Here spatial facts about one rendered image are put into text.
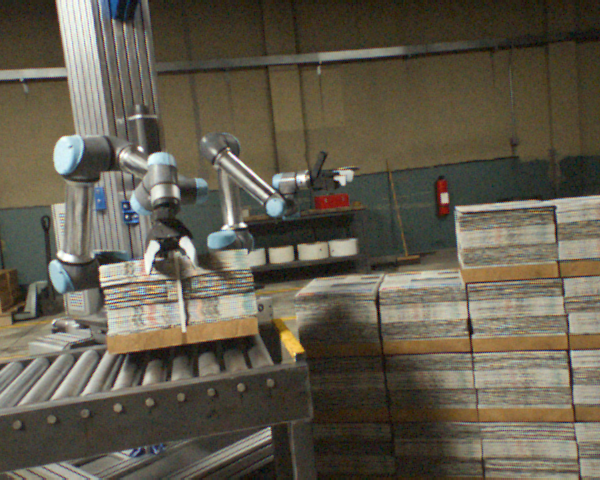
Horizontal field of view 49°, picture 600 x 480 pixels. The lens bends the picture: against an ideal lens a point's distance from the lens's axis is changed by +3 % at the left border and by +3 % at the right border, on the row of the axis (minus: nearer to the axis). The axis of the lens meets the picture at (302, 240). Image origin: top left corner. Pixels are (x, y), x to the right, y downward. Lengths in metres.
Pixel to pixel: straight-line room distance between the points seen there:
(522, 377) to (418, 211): 7.17
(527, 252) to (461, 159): 7.42
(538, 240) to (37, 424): 1.52
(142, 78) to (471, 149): 7.38
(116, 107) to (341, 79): 6.73
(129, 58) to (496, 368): 1.76
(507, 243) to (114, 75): 1.56
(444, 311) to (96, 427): 1.19
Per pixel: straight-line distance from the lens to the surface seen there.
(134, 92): 2.66
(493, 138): 9.78
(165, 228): 1.64
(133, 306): 1.68
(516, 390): 2.27
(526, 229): 2.17
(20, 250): 9.02
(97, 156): 2.13
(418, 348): 2.22
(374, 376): 2.26
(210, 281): 1.66
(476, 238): 2.16
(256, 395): 1.47
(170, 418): 1.47
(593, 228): 2.20
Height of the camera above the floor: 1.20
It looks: 5 degrees down
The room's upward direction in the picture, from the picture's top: 6 degrees counter-clockwise
